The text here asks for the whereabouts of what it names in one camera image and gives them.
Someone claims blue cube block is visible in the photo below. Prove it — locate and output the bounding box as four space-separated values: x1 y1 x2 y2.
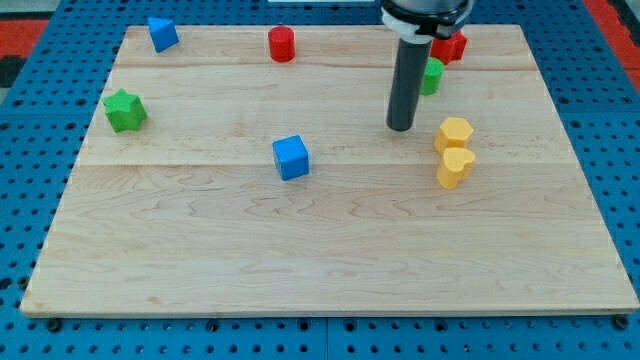
272 135 310 181

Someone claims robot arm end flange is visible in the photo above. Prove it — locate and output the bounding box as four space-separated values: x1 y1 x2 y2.
381 0 476 45

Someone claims red star block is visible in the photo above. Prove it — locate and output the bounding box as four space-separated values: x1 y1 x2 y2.
430 30 467 65

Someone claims green star block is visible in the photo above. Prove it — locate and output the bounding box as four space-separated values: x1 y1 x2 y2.
102 89 147 133

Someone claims wooden board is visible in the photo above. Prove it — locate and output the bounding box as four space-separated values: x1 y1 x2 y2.
21 25 639 318

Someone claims yellow heart block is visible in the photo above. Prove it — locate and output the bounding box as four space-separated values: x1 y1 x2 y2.
436 147 476 189

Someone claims yellow hexagon block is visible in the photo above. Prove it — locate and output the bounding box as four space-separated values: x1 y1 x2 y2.
434 117 474 155

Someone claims red cylinder block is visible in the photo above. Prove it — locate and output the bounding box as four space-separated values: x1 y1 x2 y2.
268 25 296 62

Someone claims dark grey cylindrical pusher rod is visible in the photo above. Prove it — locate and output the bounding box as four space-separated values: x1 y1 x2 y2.
386 39 432 132

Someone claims green cylinder block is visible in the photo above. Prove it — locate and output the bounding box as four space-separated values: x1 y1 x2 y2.
420 57 445 95

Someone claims blue triangular prism block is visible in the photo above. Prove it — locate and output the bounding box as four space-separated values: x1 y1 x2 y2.
147 17 179 53

